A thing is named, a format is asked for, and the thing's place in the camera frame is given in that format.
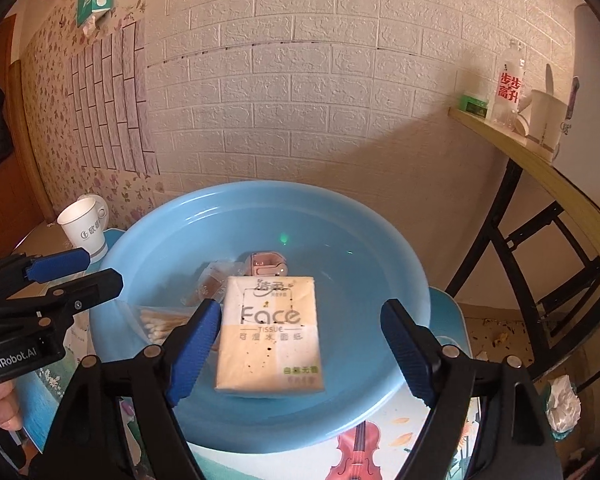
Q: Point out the small green box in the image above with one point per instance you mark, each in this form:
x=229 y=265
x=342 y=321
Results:
x=472 y=105

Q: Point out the crumpled white tissue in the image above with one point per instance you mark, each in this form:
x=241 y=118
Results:
x=562 y=406

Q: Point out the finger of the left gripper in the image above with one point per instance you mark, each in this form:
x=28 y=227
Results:
x=75 y=296
x=21 y=269

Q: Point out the clear bag of cotton swabs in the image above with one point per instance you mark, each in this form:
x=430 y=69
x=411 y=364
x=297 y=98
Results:
x=154 y=324

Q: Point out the person's left hand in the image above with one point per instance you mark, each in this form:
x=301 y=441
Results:
x=10 y=416

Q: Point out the small blue white carton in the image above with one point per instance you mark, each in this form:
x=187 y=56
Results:
x=213 y=281

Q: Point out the clear bottle red label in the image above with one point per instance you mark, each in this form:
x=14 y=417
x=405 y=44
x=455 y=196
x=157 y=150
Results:
x=509 y=84

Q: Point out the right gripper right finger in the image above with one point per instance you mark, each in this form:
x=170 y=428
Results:
x=514 y=440

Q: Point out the white paper cup on table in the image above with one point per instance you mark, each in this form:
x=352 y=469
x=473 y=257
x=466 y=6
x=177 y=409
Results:
x=82 y=227

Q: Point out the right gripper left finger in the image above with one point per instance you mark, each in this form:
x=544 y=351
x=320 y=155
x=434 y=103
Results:
x=87 y=438

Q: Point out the upright paper cup on shelf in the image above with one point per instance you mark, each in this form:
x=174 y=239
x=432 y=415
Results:
x=545 y=124

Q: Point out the Face tissue pack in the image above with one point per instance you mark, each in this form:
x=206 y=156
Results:
x=269 y=344

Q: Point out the yellow folding side table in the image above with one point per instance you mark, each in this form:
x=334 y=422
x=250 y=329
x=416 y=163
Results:
x=561 y=321

